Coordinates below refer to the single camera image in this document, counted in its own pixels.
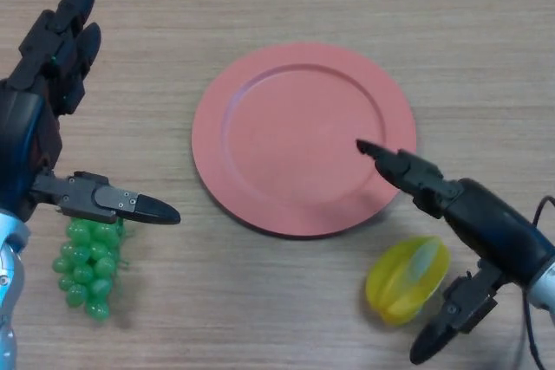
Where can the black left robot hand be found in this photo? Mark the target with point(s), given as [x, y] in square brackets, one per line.
[30, 127]

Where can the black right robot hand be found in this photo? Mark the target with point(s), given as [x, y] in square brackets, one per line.
[498, 231]

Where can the yellow starfruit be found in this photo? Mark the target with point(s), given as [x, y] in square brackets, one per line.
[403, 283]

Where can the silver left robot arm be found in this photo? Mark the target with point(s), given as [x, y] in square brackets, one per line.
[11, 266]

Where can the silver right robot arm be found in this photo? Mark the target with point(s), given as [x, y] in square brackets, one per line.
[546, 292]

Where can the pink round plate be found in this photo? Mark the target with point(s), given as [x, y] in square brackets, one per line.
[295, 140]

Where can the green grape bunch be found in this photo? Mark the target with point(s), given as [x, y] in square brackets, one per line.
[84, 266]

